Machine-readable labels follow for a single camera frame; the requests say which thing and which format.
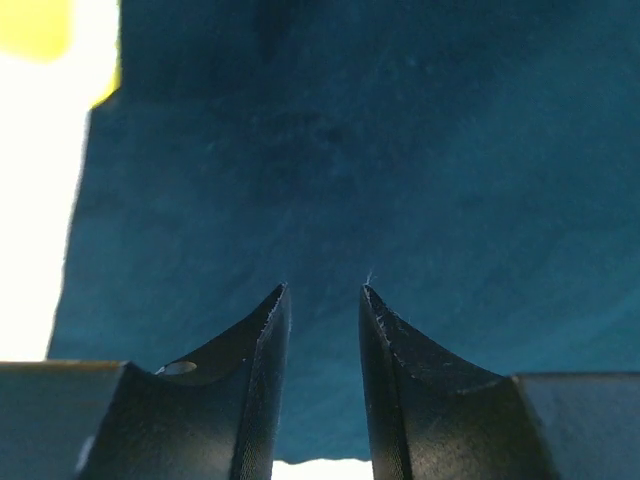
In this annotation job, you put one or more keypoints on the black t shirt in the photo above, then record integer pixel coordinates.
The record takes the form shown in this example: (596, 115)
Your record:
(476, 162)

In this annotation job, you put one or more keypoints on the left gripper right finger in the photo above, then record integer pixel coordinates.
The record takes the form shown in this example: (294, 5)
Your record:
(433, 415)

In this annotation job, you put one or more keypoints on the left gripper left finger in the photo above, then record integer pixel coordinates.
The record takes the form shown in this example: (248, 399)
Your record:
(211, 414)

